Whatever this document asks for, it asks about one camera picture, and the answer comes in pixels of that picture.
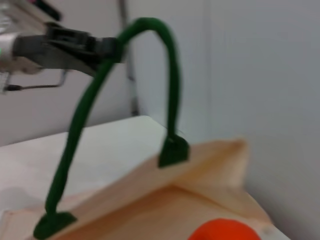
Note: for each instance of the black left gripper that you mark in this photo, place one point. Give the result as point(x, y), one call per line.
point(62, 50)

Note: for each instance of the orange toy fruit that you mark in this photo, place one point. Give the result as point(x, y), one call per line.
point(225, 230)

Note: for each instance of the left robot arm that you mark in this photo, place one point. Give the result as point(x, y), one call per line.
point(6, 45)

